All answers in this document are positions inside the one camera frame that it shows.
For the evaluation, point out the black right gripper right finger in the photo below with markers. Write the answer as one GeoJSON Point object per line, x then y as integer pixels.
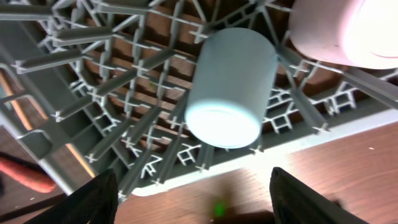
{"type": "Point", "coordinates": [295, 202]}

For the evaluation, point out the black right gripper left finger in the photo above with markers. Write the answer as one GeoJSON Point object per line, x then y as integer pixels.
{"type": "Point", "coordinates": [95, 202]}

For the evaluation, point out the light blue plastic cup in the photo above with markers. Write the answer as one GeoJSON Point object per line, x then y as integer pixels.
{"type": "Point", "coordinates": [232, 83]}

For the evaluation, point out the pink plastic cup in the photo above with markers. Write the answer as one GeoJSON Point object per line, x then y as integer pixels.
{"type": "Point", "coordinates": [359, 33]}

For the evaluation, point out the grey dishwasher rack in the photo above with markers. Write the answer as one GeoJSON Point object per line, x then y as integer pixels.
{"type": "Point", "coordinates": [114, 83]}

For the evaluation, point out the orange carrot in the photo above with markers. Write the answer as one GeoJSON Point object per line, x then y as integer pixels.
{"type": "Point", "coordinates": [26, 176]}

